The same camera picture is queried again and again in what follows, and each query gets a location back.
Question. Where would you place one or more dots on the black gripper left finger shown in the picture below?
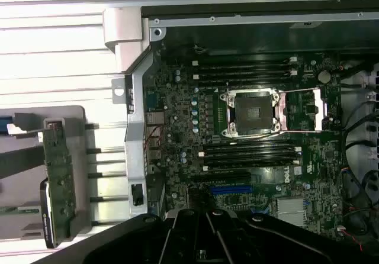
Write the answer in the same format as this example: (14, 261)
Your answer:
(177, 240)

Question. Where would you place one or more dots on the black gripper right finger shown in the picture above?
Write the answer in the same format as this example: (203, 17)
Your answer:
(237, 240)

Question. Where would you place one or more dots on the silver chipset heat sink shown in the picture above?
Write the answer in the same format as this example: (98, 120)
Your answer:
(290, 210)

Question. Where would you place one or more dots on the green motherboard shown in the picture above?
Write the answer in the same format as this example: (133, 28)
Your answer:
(177, 163)

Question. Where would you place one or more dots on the grey metal PC case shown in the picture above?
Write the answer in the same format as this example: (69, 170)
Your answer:
(134, 133)

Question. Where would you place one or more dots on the grey printed parts rack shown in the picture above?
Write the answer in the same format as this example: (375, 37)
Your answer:
(84, 157)

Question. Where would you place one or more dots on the CPU socket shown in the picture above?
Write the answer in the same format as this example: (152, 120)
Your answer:
(251, 113)

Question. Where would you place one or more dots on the disk drive with blue carrier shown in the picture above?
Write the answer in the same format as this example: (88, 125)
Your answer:
(20, 160)

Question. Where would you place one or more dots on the round coin cell battery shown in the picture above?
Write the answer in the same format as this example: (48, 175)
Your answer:
(324, 76)

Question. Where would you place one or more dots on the metal socket cover frame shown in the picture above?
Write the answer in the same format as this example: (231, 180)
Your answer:
(322, 110)

